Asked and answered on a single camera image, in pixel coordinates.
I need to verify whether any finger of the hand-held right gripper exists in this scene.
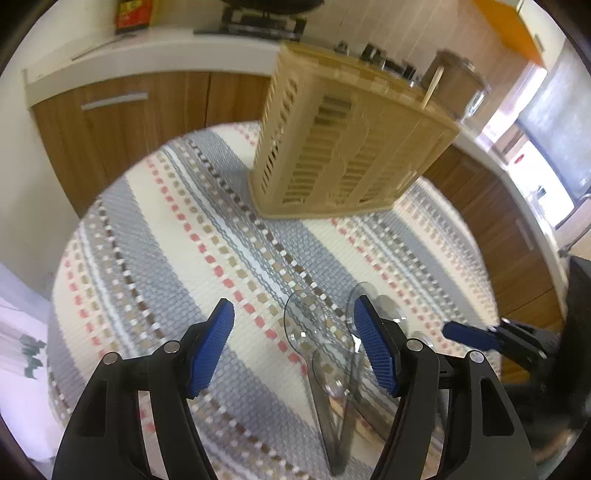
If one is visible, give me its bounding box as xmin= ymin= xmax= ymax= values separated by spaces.
xmin=442 ymin=318 xmax=548 ymax=371

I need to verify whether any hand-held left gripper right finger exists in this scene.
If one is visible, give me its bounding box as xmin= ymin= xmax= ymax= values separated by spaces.
xmin=353 ymin=294 xmax=539 ymax=480

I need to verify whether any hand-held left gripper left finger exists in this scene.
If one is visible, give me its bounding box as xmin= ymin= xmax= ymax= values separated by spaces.
xmin=52 ymin=298 xmax=236 ymax=480

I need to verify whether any clear plastic spoon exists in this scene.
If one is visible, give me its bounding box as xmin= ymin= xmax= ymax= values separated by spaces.
xmin=311 ymin=348 xmax=366 ymax=462
xmin=378 ymin=298 xmax=410 ymax=325
xmin=409 ymin=330 xmax=435 ymax=352
xmin=346 ymin=281 xmax=385 ymax=334
xmin=283 ymin=288 xmax=357 ymax=476

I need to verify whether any bamboo utensil holder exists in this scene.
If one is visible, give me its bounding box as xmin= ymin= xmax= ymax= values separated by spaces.
xmin=248 ymin=41 xmax=461 ymax=219

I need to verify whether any wooden chopstick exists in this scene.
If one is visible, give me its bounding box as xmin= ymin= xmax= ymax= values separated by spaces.
xmin=422 ymin=66 xmax=445 ymax=111

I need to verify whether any striped woven tablecloth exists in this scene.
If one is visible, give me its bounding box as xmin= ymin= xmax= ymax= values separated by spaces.
xmin=46 ymin=121 xmax=502 ymax=480

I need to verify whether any white printed cloth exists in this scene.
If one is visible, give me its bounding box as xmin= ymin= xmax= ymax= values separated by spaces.
xmin=0 ymin=263 xmax=66 ymax=462

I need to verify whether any frosted window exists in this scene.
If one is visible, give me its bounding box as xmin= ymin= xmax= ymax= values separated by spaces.
xmin=516 ymin=39 xmax=591 ymax=223

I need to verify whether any brown rice cooker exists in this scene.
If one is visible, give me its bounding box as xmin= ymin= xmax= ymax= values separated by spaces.
xmin=422 ymin=50 xmax=491 ymax=124

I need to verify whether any black gas stove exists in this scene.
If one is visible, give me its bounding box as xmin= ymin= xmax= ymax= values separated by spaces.
xmin=194 ymin=2 xmax=421 ymax=88

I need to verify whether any dark soy sauce bottle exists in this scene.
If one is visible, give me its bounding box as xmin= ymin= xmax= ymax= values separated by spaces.
xmin=115 ymin=0 xmax=154 ymax=35

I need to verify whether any black wok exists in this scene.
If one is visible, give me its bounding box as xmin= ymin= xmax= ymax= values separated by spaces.
xmin=221 ymin=0 xmax=325 ymax=11

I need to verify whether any silver cabinet handle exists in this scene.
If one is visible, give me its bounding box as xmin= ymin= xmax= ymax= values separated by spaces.
xmin=81 ymin=92 xmax=150 ymax=111
xmin=514 ymin=219 xmax=537 ymax=253

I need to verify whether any white and orange wall cabinet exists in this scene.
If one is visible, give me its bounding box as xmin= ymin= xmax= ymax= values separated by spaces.
xmin=473 ymin=0 xmax=549 ymax=68

